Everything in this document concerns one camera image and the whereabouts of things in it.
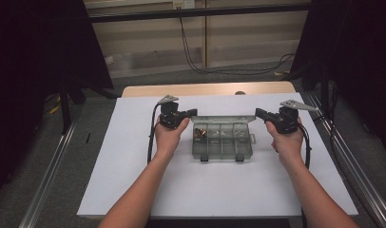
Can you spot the black curtain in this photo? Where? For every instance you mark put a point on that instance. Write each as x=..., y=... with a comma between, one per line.
x=356, y=47
x=32, y=63

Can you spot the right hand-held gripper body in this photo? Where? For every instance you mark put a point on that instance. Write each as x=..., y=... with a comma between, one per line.
x=286, y=122

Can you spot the transparent grey plastic compartment box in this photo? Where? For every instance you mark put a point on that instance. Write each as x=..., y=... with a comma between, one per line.
x=227, y=142

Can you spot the metal floor rail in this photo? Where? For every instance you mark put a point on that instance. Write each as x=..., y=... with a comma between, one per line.
x=356, y=177
x=45, y=190

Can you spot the white work board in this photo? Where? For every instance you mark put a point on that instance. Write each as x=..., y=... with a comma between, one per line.
x=213, y=190

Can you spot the light wooden table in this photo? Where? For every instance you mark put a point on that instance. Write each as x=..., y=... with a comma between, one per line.
x=197, y=89

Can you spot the black metal stand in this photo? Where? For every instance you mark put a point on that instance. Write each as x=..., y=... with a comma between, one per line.
x=66, y=107

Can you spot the black horizontal metal bar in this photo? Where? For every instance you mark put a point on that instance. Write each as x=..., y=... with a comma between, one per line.
x=197, y=12

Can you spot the small brass metal part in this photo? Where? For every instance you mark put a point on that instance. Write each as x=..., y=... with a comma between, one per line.
x=204, y=132
x=198, y=133

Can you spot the person's left hand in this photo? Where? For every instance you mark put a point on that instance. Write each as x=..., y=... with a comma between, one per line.
x=169, y=139

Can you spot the person's right hand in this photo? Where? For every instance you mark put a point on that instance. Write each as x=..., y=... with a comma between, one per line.
x=287, y=145

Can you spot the white wall socket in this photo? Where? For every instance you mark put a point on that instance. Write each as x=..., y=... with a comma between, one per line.
x=184, y=3

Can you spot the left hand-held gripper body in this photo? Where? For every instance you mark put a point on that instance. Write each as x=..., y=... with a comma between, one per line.
x=170, y=115

